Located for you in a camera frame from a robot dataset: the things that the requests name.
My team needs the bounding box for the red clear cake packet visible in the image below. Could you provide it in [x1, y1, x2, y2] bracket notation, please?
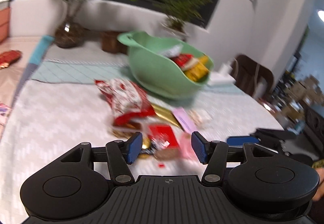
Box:
[148, 123, 180, 161]

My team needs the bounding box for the brown nut candy packet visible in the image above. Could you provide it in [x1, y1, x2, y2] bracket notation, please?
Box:
[112, 122, 142, 139]

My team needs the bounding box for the lilac small packet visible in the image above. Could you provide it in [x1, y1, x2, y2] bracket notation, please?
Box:
[173, 108, 197, 134]

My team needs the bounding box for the brown wooden tray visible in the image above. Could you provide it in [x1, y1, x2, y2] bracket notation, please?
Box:
[100, 31, 127, 55]

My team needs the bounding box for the person right hand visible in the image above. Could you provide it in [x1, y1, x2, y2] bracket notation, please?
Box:
[312, 168, 324, 202]

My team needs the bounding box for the dark wooden chair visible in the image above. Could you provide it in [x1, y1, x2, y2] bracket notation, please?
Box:
[231, 54, 274, 98]

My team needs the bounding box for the black gold candy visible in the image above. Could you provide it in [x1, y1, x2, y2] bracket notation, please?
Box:
[138, 138, 157, 159]

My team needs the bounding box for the white nougat packet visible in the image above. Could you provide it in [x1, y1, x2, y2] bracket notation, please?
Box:
[188, 109, 212, 126]

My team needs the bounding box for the yellow chip bag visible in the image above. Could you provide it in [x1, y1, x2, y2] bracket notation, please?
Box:
[184, 55, 209, 82]

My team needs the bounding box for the orange drawer box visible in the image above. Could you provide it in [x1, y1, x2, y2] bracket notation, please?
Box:
[0, 7, 11, 43]

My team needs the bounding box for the red white snack bag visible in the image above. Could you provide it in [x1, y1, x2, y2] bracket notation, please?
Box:
[94, 78, 155, 126]

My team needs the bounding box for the white power strip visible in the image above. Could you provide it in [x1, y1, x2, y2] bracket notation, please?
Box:
[207, 72, 236, 86]

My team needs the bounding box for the patterned tablecloth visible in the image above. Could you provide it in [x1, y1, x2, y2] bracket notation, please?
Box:
[1, 36, 280, 223]

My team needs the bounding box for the white charger plug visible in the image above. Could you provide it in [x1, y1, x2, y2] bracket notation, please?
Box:
[218, 63, 232, 75]

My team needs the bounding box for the light blue white packet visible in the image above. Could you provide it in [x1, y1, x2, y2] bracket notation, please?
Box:
[159, 44, 183, 58]

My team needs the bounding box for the pink peach packet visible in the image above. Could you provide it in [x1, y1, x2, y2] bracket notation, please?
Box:
[178, 132, 197, 160]

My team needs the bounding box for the red gold foil packet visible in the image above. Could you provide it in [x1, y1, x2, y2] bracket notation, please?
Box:
[0, 50, 22, 68]

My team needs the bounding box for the large red cookie packet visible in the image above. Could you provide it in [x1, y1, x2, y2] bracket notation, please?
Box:
[171, 54, 193, 69]

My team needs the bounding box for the green plastic bowl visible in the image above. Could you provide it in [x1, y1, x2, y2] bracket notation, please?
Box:
[117, 31, 214, 100]

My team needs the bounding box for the small plant in white pot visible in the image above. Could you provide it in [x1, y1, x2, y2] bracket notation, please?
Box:
[155, 0, 212, 41]

